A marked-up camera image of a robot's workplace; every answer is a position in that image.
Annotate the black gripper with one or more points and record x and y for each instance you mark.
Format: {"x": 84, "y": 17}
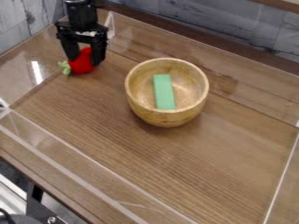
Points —
{"x": 81, "y": 28}

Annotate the red plush fruit green stem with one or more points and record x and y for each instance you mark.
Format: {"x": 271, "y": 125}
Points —
{"x": 80, "y": 65}

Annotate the green rectangular block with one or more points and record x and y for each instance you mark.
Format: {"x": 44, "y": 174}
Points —
{"x": 163, "y": 92}

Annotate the light wooden bowl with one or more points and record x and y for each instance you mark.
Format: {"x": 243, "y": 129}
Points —
{"x": 191, "y": 88}

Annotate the clear acrylic table barrier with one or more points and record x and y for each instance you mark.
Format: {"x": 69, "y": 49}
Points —
{"x": 122, "y": 172}

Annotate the clear acrylic corner bracket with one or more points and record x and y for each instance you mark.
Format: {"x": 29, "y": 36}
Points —
{"x": 109, "y": 25}

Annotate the black metal table frame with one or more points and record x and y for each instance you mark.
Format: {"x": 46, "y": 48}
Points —
{"x": 45, "y": 209}

